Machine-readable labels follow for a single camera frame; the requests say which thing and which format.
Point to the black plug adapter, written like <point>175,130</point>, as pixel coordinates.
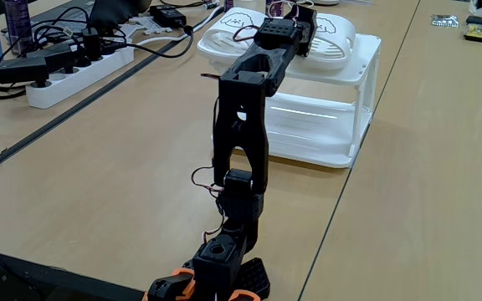
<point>91,42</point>
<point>23,69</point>
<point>54,56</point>

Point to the white printed bracket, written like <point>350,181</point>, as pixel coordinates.
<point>153,25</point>
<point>128,31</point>

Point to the white slipper with dog print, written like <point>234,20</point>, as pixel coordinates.
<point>333,46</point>
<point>220,42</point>

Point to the silver foil packet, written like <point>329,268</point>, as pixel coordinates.
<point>445,21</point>

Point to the white power strip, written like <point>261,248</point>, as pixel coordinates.
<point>82,77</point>

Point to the white plastic shoe rack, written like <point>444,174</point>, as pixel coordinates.
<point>320,125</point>

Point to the small black plug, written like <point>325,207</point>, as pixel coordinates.
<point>108,47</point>

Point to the black table edge bar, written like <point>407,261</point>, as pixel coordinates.
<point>57,276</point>

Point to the purple drink can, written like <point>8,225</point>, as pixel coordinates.
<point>272,6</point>
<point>18,25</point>
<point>229,5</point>

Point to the black power adapter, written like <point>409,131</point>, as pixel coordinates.
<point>167,16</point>

